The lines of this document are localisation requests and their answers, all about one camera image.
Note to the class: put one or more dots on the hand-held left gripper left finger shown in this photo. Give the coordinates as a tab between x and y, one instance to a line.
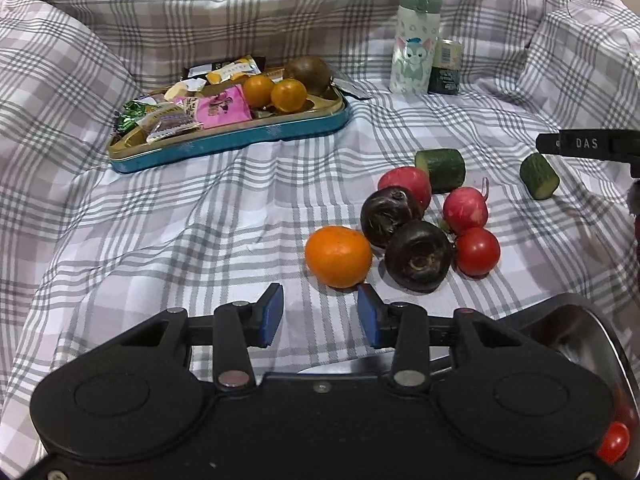
270	316

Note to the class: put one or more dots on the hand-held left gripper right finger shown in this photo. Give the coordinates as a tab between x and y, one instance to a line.
367	317

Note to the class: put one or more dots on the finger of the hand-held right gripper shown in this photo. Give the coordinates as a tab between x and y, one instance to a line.
547	144

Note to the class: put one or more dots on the cucumber piece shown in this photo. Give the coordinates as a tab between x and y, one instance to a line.
537	175
442	170

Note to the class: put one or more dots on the large orange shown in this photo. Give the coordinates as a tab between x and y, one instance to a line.
337	257

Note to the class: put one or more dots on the dark purple round root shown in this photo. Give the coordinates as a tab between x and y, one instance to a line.
417	255
387	215

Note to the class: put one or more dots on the red radish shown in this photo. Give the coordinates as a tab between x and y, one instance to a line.
465	207
407	182

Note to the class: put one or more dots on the red tomato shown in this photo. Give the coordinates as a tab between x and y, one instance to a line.
477	252
613	442

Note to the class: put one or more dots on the steel bowl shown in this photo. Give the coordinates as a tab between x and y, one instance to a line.
575	325

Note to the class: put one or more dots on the small dark jar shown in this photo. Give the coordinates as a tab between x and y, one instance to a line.
445	72

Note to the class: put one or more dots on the cartoon print water bottle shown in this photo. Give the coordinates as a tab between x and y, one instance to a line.
412	55

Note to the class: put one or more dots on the teal tin tray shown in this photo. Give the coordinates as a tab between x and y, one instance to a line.
250	136

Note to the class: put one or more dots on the dark foil wrapper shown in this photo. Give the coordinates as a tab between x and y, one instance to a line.
352	87

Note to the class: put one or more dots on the clear brown cookie packet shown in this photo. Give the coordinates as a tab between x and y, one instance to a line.
172	127

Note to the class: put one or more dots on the pink snack packet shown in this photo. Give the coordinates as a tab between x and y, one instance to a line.
220	107

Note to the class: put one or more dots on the small orange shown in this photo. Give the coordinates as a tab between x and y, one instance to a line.
289	95
257	89

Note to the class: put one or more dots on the beige snack packet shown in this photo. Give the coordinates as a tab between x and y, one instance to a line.
160	112

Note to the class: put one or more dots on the white candy wrapper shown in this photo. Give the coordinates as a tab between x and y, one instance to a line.
182	89

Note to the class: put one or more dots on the brown round fruit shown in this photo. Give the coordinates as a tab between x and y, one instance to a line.
307	72

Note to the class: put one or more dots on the cream yellow pastry packet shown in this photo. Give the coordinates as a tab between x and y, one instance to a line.
232	71

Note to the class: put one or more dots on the black snack packet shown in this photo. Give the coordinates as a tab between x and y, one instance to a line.
197	69

